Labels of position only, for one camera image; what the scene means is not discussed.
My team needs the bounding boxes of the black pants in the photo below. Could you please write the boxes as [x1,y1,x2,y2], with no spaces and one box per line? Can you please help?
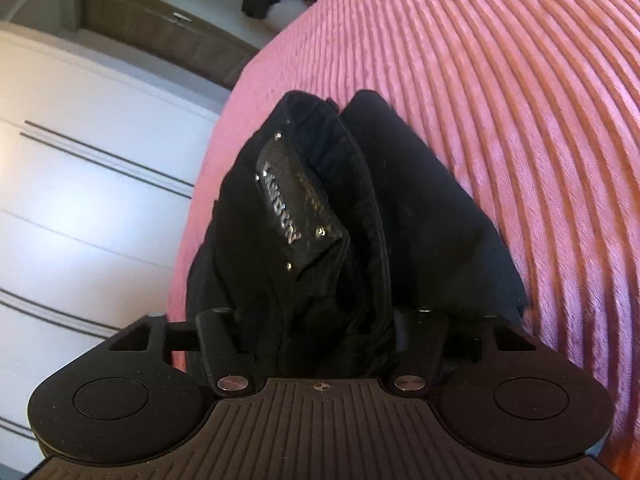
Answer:
[186,90,527,382]

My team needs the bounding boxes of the white wardrobe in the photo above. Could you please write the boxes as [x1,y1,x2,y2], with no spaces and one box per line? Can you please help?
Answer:
[1,23,224,476]

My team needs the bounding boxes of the pink ribbed bedspread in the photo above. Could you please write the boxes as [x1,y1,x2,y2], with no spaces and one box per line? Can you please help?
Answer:
[168,0,639,479]

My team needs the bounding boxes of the brown wooden door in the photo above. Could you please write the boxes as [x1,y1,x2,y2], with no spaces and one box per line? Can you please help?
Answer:
[81,0,258,89]

